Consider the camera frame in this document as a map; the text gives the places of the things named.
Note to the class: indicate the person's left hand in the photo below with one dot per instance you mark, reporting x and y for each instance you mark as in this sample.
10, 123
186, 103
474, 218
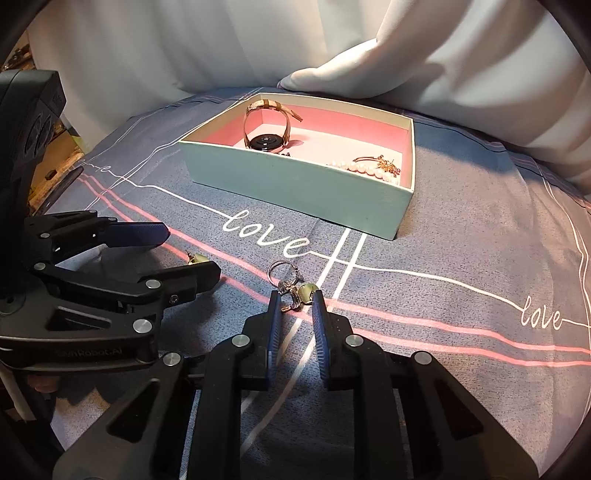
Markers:
42, 384

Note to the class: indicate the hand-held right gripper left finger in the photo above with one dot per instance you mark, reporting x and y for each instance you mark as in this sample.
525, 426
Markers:
275, 332

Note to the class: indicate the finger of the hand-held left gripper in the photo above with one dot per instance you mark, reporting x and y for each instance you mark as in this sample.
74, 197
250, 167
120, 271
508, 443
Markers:
189, 281
138, 234

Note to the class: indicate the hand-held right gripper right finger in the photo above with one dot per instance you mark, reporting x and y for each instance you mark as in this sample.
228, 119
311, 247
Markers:
320, 341

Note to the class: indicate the teal and pink jewelry box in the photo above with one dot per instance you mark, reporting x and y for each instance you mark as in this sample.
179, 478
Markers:
300, 184

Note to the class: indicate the pale curtain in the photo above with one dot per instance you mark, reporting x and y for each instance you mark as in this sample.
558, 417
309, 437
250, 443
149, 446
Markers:
323, 41

